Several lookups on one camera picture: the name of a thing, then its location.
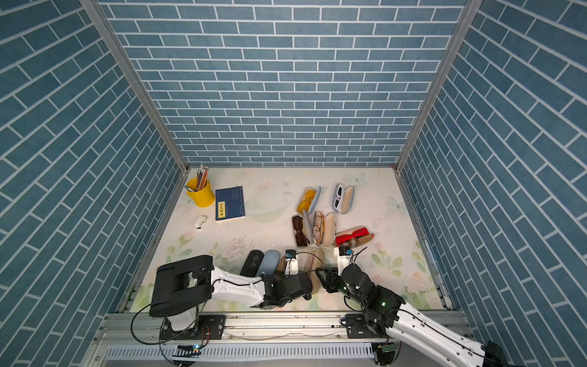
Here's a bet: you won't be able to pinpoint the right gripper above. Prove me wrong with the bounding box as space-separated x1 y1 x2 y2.
315 268 366 308

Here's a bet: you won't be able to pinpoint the light blue denim case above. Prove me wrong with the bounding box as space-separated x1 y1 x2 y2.
256 250 281 277

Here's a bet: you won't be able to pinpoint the black glasses case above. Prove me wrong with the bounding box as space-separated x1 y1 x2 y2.
240 249 264 278

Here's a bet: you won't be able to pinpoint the beige case purple glasses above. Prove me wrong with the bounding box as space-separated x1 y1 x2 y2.
302 248 325 295

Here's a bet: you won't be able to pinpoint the flag pattern glasses case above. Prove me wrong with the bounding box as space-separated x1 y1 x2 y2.
321 212 336 246

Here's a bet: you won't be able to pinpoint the plaid beige glasses case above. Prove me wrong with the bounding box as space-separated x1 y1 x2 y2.
275 255 286 275

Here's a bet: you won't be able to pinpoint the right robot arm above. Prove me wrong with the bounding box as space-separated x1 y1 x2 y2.
316 264 508 366

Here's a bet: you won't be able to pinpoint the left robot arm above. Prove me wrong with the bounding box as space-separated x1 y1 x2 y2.
149 255 313 319

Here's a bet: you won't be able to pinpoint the light blue case white sunglasses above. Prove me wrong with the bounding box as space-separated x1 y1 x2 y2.
340 185 355 214

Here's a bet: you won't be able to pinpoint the blue case yellow glasses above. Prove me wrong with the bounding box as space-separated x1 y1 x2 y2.
297 187 322 215

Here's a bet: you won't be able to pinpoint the yellow tinted glasses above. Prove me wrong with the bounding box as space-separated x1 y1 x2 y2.
297 188 316 214

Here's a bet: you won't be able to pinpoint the tortoise brown sunglasses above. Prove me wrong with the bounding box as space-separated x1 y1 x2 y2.
292 215 310 247

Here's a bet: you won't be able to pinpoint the dark blue book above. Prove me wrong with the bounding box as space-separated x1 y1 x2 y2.
215 186 246 221

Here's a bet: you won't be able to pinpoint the yellow pencil cup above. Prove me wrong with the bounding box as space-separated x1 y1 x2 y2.
185 178 216 208

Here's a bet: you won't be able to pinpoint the coloured pencils bundle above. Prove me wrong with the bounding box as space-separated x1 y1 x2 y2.
196 166 209 191

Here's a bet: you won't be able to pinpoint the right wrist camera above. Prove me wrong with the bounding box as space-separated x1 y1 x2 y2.
334 246 353 276

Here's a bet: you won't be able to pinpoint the red frame sunglasses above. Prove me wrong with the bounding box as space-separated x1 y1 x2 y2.
335 226 370 246

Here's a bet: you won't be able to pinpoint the thin amber frame glasses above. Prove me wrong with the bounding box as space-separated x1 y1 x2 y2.
313 211 326 246

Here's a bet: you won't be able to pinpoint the white frame sunglasses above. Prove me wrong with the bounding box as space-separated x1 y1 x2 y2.
333 184 344 213

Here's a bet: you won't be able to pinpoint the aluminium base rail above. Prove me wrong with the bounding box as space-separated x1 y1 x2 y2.
82 309 482 367

